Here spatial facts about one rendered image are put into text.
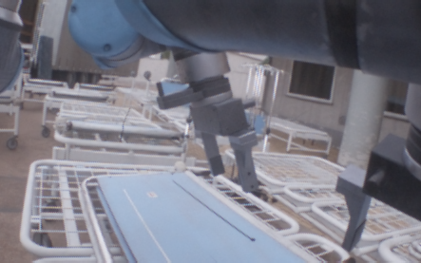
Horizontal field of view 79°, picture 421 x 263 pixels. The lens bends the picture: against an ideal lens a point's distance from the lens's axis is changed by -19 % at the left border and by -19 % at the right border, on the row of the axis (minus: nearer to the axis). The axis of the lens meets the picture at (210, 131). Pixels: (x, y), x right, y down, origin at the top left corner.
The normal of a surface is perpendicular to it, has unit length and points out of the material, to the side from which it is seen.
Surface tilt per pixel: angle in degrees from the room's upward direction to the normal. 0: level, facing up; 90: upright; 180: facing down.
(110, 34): 95
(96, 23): 94
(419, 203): 114
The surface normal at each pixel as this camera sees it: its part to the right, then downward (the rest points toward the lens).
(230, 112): 0.38, 0.08
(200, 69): -0.12, 0.22
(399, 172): -0.78, 0.35
